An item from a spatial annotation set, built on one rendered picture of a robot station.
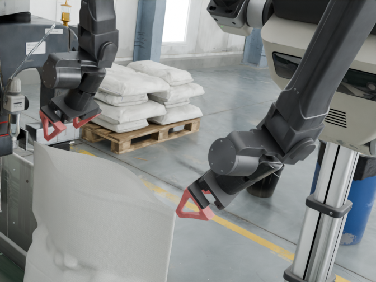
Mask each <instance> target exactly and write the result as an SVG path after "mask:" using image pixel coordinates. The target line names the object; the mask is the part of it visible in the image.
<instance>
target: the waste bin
mask: <svg viewBox="0 0 376 282"><path fill-rule="evenodd" d="M326 145H327V142H325V141H323V140H320V139H319V146H318V154H317V163H316V168H315V171H314V176H313V181H312V187H311V191H310V195H311V194H312V193H314V192H315V189H316V185H317V181H318V177H319V172H320V169H321V165H322V161H323V156H324V153H325V149H326ZM375 198H376V156H369V155H366V154H359V158H358V161H357V164H356V168H355V172H354V176H353V178H352V183H351V186H350V190H349V194H348V197H347V199H348V200H350V201H351V202H352V208H351V210H350V211H349V212H348V214H347V217H346V221H345V225H344V228H343V231H342V235H341V239H340V243H339V244H340V245H355V244H357V243H359V242H360V241H361V240H362V237H363V234H364V231H365V228H366V225H367V222H368V219H369V216H370V213H371V211H372V208H373V205H374V202H375Z"/></svg>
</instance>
